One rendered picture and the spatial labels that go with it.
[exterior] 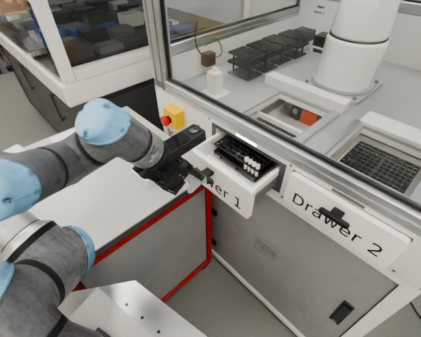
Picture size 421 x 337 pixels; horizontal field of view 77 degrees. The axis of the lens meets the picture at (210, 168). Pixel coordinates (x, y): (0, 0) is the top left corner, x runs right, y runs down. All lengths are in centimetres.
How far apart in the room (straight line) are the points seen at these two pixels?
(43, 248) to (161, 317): 29
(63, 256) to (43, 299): 9
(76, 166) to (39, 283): 22
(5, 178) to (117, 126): 16
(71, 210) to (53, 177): 50
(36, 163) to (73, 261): 26
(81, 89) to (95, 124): 92
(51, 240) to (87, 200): 33
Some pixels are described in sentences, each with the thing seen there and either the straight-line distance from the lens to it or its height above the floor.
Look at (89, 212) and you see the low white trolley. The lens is 90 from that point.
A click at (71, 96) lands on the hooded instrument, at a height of 85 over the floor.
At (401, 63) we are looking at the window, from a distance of 57.
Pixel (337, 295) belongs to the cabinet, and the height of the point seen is 54.
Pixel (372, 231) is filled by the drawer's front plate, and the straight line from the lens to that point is 71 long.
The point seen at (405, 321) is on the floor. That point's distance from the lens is 175.
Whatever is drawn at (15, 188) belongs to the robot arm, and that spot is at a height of 118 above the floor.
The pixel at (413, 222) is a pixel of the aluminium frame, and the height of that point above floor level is 97.
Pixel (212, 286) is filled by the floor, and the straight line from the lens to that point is 153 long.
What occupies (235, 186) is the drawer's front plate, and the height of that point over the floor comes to 91.
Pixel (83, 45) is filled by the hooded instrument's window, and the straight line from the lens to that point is 133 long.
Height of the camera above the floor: 141
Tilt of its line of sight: 43 degrees down
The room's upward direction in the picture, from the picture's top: straight up
